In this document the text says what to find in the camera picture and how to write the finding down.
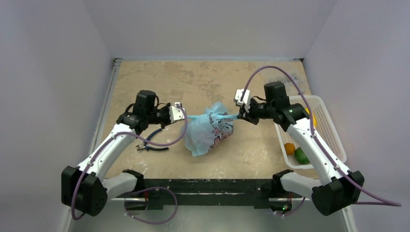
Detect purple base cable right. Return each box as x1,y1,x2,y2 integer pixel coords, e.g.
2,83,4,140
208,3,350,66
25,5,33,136
274,196,307,218

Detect light blue printed plastic bag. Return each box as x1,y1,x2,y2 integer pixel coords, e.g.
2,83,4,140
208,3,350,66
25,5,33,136
180,102,238,157

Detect yellow fake mango right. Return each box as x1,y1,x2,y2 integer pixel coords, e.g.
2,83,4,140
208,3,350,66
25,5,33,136
305,108,317,128

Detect green fake fruit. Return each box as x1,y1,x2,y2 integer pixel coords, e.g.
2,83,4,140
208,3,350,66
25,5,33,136
294,147,310,165

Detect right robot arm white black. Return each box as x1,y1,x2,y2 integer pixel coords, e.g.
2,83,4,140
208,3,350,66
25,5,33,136
234,82,365,216

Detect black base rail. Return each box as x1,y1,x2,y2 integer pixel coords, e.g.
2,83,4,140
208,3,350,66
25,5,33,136
120,179,300,210

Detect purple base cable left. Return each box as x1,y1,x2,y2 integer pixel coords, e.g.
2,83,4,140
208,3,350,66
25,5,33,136
124,187,178,225

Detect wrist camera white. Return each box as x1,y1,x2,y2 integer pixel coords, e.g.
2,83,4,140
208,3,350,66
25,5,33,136
168,102,185,124
234,89,250,112

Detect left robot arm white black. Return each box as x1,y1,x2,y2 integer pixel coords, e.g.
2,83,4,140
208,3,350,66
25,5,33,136
61,90,172,216

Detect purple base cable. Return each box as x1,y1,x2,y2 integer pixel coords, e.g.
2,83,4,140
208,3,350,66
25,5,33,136
124,187,178,225
274,196,307,218

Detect blue handled pliers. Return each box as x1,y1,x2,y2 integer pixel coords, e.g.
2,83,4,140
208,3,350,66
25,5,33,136
136,128,169,152

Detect small orange fake fruit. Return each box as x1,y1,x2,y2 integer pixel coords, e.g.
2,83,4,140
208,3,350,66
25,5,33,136
284,143,296,156

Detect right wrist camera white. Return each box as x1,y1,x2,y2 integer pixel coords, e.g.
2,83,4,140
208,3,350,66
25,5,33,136
234,89,250,112

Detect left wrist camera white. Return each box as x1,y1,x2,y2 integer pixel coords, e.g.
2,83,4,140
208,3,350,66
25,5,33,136
168,102,185,124

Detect white plastic basket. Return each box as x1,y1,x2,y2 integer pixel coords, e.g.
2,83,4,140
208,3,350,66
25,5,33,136
275,95,347,169

